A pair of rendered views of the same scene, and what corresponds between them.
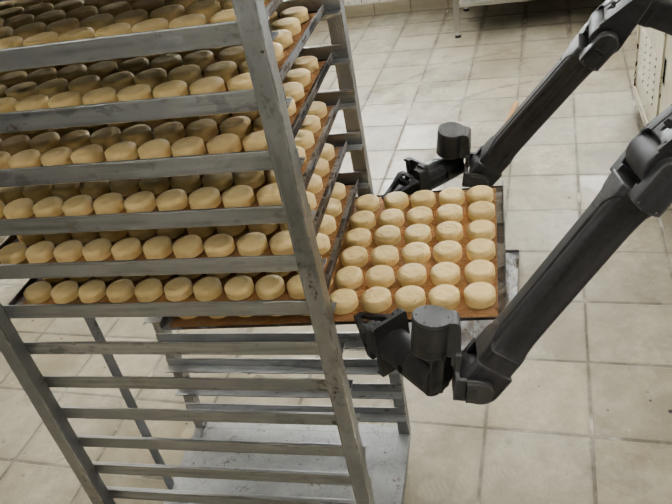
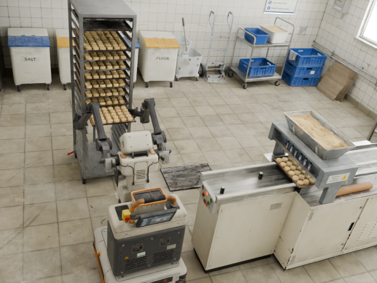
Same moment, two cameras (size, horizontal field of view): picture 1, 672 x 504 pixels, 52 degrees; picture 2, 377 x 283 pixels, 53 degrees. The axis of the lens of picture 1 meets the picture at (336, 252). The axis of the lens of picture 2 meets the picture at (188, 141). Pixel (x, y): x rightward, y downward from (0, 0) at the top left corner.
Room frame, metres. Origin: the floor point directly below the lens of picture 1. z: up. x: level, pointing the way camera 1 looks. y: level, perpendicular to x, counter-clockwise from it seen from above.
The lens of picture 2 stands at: (-0.56, -2.84, 2.72)
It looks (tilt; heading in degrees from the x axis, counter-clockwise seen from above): 33 degrees down; 45
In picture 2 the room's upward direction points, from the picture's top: 9 degrees clockwise
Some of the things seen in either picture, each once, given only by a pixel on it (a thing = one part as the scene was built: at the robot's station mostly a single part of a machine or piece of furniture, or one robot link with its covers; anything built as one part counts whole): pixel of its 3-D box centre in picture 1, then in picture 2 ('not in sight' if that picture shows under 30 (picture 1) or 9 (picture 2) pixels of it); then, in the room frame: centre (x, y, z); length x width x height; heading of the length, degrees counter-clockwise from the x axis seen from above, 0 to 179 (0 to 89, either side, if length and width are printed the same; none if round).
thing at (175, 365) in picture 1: (276, 365); (118, 133); (1.34, 0.21, 0.42); 0.64 x 0.03 x 0.03; 73
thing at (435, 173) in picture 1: (426, 177); (137, 113); (1.29, -0.22, 0.92); 0.07 x 0.07 x 0.10; 28
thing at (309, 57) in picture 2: not in sight; (306, 56); (5.67, 0.75, 0.50); 0.60 x 0.40 x 0.20; 161
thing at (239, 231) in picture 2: not in sight; (240, 218); (1.54, -1.48, 0.45); 0.70 x 0.34 x 0.90; 162
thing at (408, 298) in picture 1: (410, 298); not in sight; (0.88, -0.10, 0.93); 0.05 x 0.05 x 0.02
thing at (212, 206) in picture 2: not in sight; (208, 197); (1.20, -1.37, 0.77); 0.24 x 0.04 x 0.14; 72
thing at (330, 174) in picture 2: not in sight; (306, 159); (2.02, -1.64, 1.01); 0.72 x 0.33 x 0.34; 72
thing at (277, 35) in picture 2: not in sight; (272, 33); (4.99, 1.11, 0.89); 0.44 x 0.36 x 0.20; 78
